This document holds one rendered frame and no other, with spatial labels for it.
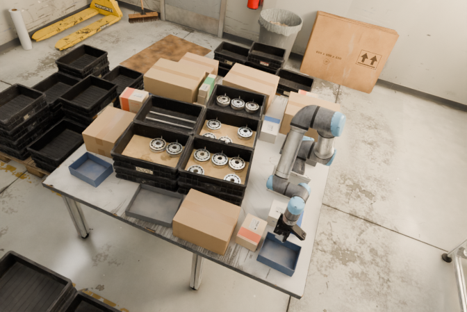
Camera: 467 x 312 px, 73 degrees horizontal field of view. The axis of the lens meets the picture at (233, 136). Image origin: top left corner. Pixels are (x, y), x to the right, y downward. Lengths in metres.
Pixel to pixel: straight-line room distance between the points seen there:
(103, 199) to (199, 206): 0.59
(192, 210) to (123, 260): 0.99
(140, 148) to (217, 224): 0.71
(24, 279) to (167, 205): 0.82
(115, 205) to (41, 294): 0.55
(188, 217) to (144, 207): 0.34
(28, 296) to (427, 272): 2.77
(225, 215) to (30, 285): 1.08
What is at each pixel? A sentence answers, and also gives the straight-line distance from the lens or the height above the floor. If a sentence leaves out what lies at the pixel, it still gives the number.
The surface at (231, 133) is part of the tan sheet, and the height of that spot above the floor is 0.83.
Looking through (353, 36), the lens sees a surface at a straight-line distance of 4.54.
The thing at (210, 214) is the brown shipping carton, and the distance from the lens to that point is 1.71.
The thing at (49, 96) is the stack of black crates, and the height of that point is 0.38.
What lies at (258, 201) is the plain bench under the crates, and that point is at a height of 0.70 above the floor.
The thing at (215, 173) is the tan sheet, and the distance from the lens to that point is 1.91.
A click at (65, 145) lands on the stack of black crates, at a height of 0.27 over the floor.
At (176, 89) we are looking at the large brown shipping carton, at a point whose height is 0.86.
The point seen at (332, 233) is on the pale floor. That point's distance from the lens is 2.91.
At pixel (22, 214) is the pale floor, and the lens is 2.98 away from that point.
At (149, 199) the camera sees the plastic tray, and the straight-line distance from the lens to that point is 1.95.
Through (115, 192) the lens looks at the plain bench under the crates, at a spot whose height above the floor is 0.70.
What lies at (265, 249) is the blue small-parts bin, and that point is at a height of 0.70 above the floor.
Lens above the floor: 2.31
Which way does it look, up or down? 44 degrees down
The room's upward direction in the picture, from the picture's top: 10 degrees clockwise
